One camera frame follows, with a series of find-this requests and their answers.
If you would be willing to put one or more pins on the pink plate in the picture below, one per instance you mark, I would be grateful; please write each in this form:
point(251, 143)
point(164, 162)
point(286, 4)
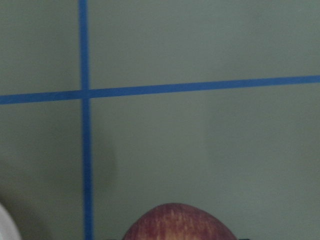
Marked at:
point(8, 228)

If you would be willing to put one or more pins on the red apple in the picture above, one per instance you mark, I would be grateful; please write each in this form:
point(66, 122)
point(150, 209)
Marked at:
point(177, 221)

